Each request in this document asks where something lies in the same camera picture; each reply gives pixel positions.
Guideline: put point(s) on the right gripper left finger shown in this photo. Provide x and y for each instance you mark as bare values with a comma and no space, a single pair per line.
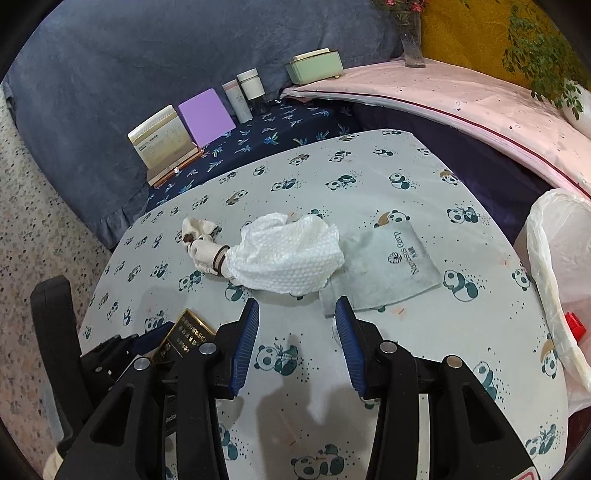
235,342

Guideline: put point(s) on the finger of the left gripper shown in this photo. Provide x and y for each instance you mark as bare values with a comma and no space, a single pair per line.
151,340

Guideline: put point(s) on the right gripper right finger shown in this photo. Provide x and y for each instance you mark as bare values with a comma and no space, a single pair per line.
360,341

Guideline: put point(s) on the gold black cigarette box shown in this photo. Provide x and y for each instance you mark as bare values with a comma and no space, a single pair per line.
187,334

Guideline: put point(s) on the white textured paper towel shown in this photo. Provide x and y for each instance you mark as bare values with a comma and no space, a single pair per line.
285,256

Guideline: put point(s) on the white lined trash bin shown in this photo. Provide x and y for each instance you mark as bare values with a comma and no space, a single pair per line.
554,246

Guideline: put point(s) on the beige cloth roll with bands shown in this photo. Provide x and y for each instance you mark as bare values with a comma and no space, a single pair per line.
198,238

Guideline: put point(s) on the panda print table cloth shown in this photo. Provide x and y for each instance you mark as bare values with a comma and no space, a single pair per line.
298,416

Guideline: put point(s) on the gold desk calendar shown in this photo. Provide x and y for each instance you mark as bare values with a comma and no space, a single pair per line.
163,144

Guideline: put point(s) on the dark blue patterned cloth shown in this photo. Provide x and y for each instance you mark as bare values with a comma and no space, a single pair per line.
287,125

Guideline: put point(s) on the purple notebook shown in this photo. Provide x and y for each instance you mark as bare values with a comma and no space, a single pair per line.
206,117

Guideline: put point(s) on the tall white bottle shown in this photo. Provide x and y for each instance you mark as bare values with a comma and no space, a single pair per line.
237,100

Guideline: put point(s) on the white jar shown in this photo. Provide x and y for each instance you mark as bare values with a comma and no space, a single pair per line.
252,86

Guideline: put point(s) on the blue grey sofa cover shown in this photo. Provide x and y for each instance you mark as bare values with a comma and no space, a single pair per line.
93,70

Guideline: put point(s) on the pink cloth cover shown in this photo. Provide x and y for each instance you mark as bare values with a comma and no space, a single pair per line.
500,114

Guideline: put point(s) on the green tissue box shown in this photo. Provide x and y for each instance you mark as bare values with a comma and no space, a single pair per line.
313,66

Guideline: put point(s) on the green plant white pot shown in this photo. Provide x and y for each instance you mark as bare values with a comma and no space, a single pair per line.
539,52

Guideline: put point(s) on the mustard yellow cloth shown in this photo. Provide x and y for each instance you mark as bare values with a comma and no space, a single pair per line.
470,34

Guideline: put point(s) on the glass vase red flowers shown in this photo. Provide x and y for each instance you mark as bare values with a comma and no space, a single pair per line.
407,15

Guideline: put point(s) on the grey drawstring pouch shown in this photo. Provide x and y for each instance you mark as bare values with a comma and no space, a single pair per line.
383,266

